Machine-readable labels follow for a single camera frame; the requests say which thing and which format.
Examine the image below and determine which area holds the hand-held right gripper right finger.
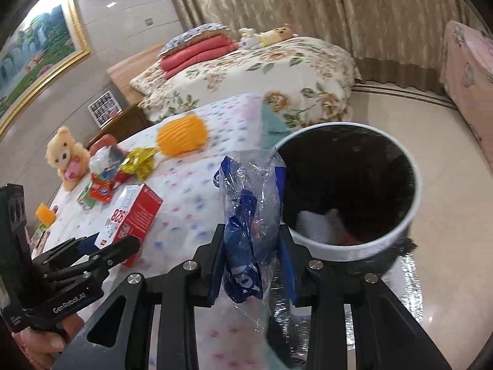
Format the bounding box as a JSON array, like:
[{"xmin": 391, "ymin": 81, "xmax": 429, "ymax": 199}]
[{"xmin": 279, "ymin": 224, "xmax": 451, "ymax": 370}]

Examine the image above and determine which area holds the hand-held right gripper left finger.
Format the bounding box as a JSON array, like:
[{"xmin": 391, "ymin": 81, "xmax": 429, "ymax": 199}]
[{"xmin": 52, "ymin": 224, "xmax": 227, "ymax": 370}]

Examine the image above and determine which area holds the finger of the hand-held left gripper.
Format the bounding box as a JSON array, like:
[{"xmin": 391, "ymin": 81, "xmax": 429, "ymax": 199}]
[
  {"xmin": 40, "ymin": 235, "xmax": 140, "ymax": 283},
  {"xmin": 31, "ymin": 234, "xmax": 101, "ymax": 265}
]

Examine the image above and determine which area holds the blue clear plastic bag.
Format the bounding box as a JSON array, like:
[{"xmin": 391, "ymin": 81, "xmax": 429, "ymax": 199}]
[{"xmin": 213, "ymin": 150, "xmax": 289, "ymax": 340}]

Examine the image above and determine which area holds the red cardboard box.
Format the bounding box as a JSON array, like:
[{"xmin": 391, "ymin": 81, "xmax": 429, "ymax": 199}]
[{"xmin": 94, "ymin": 184, "xmax": 163, "ymax": 268}]

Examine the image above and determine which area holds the red white packet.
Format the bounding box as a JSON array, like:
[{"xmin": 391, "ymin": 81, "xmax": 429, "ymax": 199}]
[{"xmin": 90, "ymin": 173, "xmax": 116, "ymax": 204}]

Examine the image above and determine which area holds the yellow snack wrapper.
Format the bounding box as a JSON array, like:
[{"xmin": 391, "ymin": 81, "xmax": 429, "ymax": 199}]
[{"xmin": 119, "ymin": 147, "xmax": 158, "ymax": 183}]

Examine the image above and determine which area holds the clear plastic wrapper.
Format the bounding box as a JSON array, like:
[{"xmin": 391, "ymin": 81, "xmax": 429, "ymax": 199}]
[{"xmin": 88, "ymin": 146, "xmax": 128, "ymax": 176}]

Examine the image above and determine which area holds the white bin with black liner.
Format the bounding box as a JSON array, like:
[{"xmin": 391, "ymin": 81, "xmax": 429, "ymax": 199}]
[{"xmin": 271, "ymin": 122, "xmax": 421, "ymax": 276}]

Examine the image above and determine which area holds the yellow foam fruit net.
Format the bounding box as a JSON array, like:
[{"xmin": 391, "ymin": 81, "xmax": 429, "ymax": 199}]
[{"xmin": 157, "ymin": 114, "xmax": 209, "ymax": 158}]

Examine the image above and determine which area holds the person's left hand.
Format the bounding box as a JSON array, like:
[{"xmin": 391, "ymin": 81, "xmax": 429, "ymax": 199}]
[{"xmin": 19, "ymin": 314, "xmax": 84, "ymax": 370}]

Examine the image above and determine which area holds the small green packet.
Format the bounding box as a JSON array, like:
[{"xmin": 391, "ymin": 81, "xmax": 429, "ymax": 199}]
[{"xmin": 30, "ymin": 225, "xmax": 49, "ymax": 247}]

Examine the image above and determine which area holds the small orange item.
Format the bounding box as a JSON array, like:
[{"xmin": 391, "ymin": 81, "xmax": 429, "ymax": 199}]
[{"xmin": 35, "ymin": 203, "xmax": 57, "ymax": 227}]

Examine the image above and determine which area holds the white paper in bin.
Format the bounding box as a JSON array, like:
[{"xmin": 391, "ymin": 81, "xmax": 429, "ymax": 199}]
[{"xmin": 296, "ymin": 208, "xmax": 341, "ymax": 241}]

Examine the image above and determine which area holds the white dotted bedsheet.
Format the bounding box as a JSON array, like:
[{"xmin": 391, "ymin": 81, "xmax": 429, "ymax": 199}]
[{"xmin": 27, "ymin": 92, "xmax": 278, "ymax": 370}]

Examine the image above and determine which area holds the beige teddy bear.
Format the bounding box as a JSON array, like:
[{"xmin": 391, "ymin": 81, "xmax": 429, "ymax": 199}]
[{"xmin": 46, "ymin": 126, "xmax": 90, "ymax": 192}]

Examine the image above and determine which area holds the red round object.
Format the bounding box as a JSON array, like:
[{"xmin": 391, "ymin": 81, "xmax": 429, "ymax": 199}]
[{"xmin": 91, "ymin": 135, "xmax": 118, "ymax": 153}]

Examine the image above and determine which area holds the silver foil mat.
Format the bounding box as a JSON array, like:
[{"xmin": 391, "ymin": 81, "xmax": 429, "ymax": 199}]
[{"xmin": 266, "ymin": 252, "xmax": 424, "ymax": 370}]

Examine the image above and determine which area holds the dark wooden nightstand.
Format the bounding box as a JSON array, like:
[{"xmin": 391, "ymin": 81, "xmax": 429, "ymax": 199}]
[{"xmin": 87, "ymin": 102, "xmax": 155, "ymax": 151}]

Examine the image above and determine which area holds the teal cloth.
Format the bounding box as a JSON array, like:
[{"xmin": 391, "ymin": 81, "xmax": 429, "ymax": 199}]
[{"xmin": 260, "ymin": 102, "xmax": 297, "ymax": 149}]

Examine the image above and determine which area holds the wooden headboard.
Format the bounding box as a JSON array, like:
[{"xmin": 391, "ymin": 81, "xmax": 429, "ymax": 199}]
[{"xmin": 107, "ymin": 42, "xmax": 166, "ymax": 109}]

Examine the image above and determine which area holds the gold framed landscape painting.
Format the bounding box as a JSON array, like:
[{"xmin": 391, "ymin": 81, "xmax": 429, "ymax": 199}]
[{"xmin": 0, "ymin": 0, "xmax": 91, "ymax": 139}]

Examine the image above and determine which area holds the floral quilt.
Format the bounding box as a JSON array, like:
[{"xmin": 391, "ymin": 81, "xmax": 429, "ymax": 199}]
[{"xmin": 129, "ymin": 36, "xmax": 363, "ymax": 132}]

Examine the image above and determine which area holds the folded red blanket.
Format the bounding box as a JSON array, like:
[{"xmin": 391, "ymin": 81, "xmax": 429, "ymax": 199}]
[{"xmin": 160, "ymin": 34, "xmax": 240, "ymax": 81}]

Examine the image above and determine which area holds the blue patterned pillow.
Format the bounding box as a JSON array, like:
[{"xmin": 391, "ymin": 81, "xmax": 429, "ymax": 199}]
[{"xmin": 158, "ymin": 23, "xmax": 232, "ymax": 58}]

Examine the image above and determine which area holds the white plush toy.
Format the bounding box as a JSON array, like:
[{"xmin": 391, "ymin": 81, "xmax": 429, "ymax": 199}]
[{"xmin": 238, "ymin": 27, "xmax": 266, "ymax": 50}]

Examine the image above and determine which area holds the yellow plush toy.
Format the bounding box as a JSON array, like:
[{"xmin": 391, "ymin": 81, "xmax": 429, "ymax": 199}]
[{"xmin": 256, "ymin": 24, "xmax": 293, "ymax": 47}]

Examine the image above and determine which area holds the beige wavy curtain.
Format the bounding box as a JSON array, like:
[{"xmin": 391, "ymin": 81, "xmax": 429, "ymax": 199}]
[{"xmin": 169, "ymin": 0, "xmax": 478, "ymax": 93}]

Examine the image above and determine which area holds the pink heart print cloth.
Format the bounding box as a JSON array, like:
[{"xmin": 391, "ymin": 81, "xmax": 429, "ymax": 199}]
[{"xmin": 439, "ymin": 19, "xmax": 493, "ymax": 155}]

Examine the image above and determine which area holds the black white photo grid frame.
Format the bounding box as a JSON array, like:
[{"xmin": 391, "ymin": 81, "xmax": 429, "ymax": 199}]
[{"xmin": 88, "ymin": 90, "xmax": 123, "ymax": 128}]

